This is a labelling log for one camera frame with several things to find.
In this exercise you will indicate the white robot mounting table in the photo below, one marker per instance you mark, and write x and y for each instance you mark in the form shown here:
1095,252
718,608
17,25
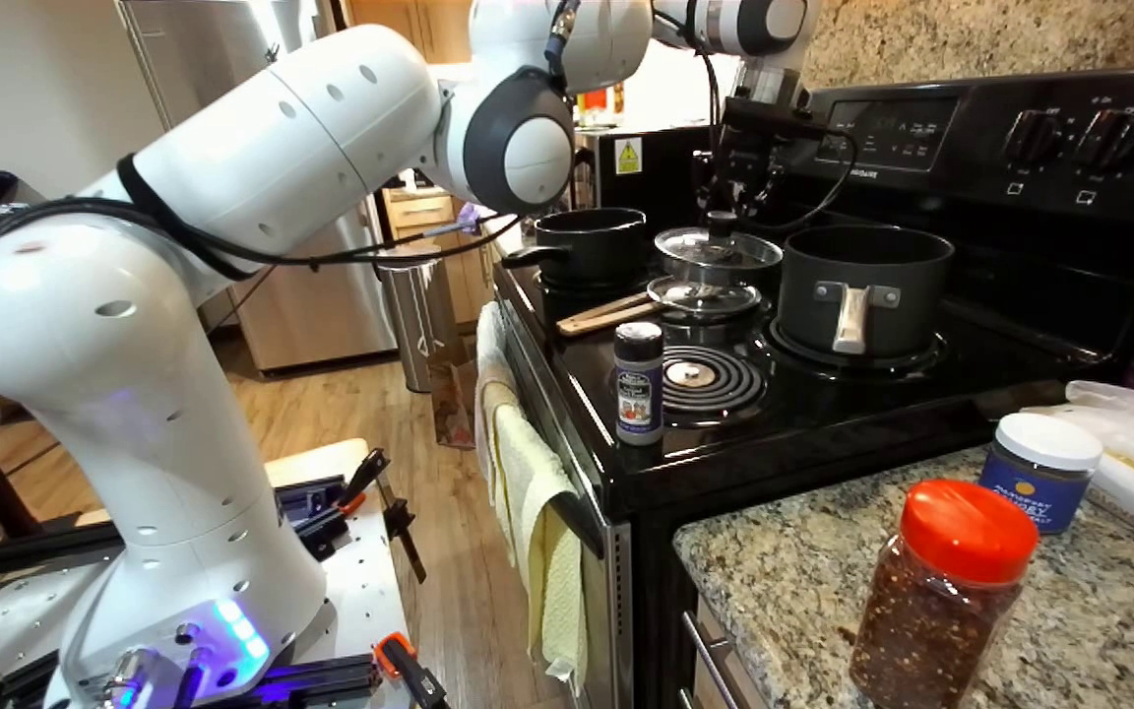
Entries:
344,594

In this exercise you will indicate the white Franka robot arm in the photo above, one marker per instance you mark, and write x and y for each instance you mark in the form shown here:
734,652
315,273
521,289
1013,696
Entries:
160,396

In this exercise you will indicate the black stove knob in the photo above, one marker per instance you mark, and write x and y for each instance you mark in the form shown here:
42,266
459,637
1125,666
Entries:
1038,141
1121,141

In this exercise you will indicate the small glass lid steel knob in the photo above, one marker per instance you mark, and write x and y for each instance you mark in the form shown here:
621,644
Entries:
707,300

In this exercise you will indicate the stainless steel trash can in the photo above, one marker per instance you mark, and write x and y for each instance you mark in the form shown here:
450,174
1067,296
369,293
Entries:
411,322

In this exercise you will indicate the pale yellow dish towel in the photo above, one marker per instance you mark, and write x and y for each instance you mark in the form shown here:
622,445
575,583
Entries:
547,553

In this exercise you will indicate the black electric stove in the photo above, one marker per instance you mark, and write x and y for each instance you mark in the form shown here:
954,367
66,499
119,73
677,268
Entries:
857,435

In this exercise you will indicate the white dish towel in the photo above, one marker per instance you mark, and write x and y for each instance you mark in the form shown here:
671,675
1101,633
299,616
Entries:
488,378

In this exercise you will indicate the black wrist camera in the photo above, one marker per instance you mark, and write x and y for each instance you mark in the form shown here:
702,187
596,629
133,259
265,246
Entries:
787,115

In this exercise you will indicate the orange and black clamp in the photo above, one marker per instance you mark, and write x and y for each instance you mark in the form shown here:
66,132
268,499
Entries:
411,673
344,493

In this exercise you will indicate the glass lid with black knob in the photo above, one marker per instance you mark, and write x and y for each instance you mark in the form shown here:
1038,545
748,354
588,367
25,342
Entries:
724,259

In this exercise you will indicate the brown wooden base cabinet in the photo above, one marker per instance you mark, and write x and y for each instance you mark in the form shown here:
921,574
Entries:
413,212

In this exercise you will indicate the blue jar with white lid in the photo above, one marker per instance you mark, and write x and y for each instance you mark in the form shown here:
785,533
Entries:
1034,493

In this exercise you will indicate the tall black pot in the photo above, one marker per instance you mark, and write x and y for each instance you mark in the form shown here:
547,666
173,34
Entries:
906,296

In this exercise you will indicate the black appliance with yellow sticker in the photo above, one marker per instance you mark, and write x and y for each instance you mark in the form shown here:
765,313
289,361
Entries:
626,182

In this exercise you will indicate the red cap spice jar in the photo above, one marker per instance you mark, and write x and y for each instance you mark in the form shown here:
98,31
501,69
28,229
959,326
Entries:
933,616

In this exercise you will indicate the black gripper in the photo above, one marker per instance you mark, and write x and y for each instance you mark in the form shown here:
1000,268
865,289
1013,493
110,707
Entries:
745,153

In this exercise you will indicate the stainless steel refrigerator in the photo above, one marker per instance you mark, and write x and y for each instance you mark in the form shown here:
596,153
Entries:
315,317

